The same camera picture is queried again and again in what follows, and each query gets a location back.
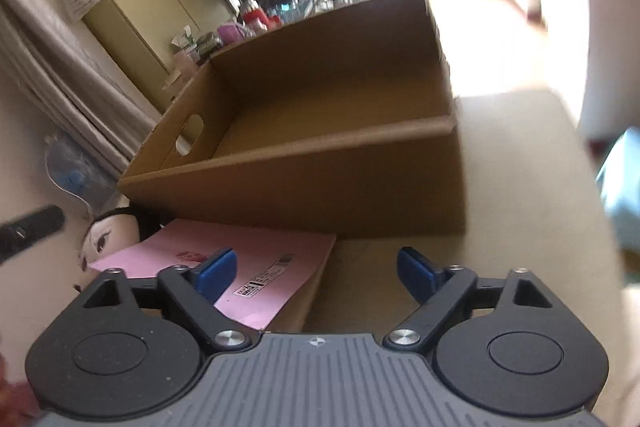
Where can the cluttered folding table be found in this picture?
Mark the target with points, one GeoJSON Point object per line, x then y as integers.
{"type": "Point", "coordinates": [192, 53]}

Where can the plush doll black hair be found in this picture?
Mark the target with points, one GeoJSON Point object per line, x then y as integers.
{"type": "Point", "coordinates": [110, 232]}

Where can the water dispenser with bottle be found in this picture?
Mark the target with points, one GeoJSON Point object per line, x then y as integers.
{"type": "Point", "coordinates": [76, 173]}

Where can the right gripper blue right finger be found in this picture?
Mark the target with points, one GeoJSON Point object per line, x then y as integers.
{"type": "Point", "coordinates": [442, 295]}

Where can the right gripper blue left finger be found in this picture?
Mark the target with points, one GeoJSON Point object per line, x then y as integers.
{"type": "Point", "coordinates": [190, 295]}

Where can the pink paper envelope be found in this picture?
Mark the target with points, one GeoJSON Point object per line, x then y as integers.
{"type": "Point", "coordinates": [279, 272]}

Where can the grey curtain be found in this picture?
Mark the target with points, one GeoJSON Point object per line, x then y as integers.
{"type": "Point", "coordinates": [42, 54]}

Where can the brown cardboard box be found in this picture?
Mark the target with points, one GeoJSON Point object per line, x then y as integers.
{"type": "Point", "coordinates": [342, 123]}

